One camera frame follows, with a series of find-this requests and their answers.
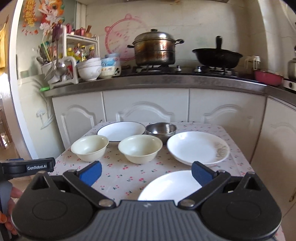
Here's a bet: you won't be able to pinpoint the white plate with floral print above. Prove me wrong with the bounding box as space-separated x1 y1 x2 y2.
166 131 230 166

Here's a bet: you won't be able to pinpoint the cream bowl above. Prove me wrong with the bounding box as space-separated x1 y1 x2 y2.
118 135 163 165
70 135 109 163

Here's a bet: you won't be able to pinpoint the plain white plate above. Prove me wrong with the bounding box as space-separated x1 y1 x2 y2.
138 170 202 205

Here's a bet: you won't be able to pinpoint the white plate with blue rim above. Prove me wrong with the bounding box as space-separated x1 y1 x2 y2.
97 121 145 142

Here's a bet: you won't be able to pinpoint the stainless steel bowl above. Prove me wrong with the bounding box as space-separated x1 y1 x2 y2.
145 123 177 145

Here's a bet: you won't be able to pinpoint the stacked white bowls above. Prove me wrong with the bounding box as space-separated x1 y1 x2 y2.
77 58 102 81

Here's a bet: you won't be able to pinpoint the person's left hand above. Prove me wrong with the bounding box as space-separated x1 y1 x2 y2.
0 187 23 235

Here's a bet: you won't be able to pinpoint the cherry print tablecloth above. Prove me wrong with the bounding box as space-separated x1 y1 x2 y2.
47 121 285 241

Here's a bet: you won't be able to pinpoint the white corner cabinet door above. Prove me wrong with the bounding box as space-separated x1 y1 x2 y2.
251 98 295 215

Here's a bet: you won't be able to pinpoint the white cabinet door left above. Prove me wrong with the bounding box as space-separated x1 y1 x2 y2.
52 92 106 149

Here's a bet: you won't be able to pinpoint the white cabinet door right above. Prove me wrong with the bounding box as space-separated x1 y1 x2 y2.
189 89 266 161

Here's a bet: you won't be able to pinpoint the green object on counter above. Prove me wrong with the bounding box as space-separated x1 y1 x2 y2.
40 86 50 92

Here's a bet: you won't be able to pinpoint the white cabinet door middle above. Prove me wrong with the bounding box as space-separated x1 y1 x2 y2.
103 88 189 123

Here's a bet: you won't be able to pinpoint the steel countertop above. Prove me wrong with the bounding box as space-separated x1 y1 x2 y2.
44 75 295 106

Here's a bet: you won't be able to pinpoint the white utensil rack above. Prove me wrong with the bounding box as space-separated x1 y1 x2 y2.
45 56 79 89

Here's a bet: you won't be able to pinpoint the steel ladle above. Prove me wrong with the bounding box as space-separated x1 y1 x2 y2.
55 24 67 77

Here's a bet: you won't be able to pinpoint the red basin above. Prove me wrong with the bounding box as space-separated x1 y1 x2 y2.
254 70 283 87

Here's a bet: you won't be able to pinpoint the blue printed bowl stack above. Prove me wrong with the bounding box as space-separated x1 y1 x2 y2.
99 53 121 78

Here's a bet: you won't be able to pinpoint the black wok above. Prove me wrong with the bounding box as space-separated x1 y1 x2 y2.
192 36 243 69

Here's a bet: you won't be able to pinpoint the gas stove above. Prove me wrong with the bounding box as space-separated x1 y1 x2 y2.
120 65 238 77

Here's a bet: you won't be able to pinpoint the white spice shelf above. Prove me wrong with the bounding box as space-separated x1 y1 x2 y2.
60 25 100 57

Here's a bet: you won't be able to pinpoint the steel steamer pot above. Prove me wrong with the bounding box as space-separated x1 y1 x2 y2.
127 29 184 66

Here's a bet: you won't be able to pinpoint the pink clock wall sticker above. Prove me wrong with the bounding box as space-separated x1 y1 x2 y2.
104 14 149 61

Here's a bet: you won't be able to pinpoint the red dragon wall decoration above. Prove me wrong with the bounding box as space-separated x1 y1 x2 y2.
22 0 65 37

